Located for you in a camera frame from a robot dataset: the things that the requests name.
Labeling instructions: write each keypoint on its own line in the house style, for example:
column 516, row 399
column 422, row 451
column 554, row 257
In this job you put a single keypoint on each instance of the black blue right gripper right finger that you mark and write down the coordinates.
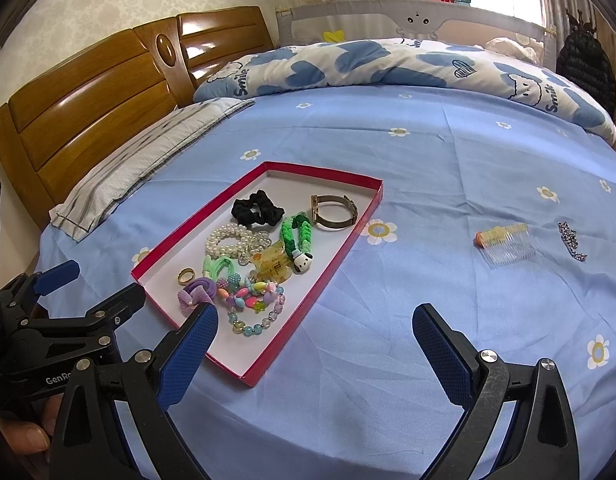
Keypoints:
column 540, row 442

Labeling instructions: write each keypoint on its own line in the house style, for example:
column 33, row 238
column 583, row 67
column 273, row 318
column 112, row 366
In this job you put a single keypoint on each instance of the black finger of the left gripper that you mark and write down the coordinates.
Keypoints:
column 118, row 308

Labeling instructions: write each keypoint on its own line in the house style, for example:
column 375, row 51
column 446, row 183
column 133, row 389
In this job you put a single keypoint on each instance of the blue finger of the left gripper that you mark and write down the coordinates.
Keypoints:
column 55, row 278

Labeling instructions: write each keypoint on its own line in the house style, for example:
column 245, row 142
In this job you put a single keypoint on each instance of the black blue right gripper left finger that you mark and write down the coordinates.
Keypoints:
column 89, row 439

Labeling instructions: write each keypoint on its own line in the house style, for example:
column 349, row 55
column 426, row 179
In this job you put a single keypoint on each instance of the red shallow jewelry tray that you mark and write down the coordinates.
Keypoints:
column 257, row 320

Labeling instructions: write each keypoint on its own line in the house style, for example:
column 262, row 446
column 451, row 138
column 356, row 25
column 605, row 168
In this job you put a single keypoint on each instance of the person's left hand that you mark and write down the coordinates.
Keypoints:
column 29, row 438

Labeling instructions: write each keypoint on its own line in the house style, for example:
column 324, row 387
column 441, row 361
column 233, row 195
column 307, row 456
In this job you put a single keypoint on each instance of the grey striped pillow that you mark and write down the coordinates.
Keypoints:
column 118, row 176

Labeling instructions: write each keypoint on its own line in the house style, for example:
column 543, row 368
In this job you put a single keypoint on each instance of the light green hair clip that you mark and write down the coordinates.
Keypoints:
column 213, row 268

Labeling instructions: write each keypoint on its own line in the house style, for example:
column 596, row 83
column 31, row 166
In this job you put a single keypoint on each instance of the wooden headboard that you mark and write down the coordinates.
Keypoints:
column 61, row 124

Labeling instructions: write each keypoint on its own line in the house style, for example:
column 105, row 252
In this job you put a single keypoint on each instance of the amber hair claw clip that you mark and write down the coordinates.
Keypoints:
column 272, row 264

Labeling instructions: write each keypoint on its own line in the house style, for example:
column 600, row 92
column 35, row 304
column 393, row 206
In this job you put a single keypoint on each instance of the black scrunchie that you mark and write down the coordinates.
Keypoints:
column 257, row 210

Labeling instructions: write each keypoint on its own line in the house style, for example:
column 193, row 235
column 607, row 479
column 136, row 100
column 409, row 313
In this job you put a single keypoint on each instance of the green braided dog charm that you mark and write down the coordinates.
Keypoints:
column 296, row 233

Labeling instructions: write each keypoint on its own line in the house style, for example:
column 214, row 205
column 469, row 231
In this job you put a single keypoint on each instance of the hair comb with pastel beads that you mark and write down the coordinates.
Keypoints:
column 503, row 245

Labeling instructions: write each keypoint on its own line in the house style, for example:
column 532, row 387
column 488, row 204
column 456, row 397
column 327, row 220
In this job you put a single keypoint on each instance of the blue floral bed sheet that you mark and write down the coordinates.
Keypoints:
column 351, row 395

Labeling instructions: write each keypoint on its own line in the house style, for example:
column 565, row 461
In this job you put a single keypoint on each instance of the blue white heart duvet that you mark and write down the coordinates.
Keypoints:
column 408, row 62

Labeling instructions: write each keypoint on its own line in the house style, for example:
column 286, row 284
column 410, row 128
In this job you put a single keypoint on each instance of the black quilted bag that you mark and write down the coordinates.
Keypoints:
column 583, row 61

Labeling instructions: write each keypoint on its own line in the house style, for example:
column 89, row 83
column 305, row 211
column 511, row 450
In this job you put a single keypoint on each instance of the grey bed guard rail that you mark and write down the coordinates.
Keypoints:
column 416, row 19

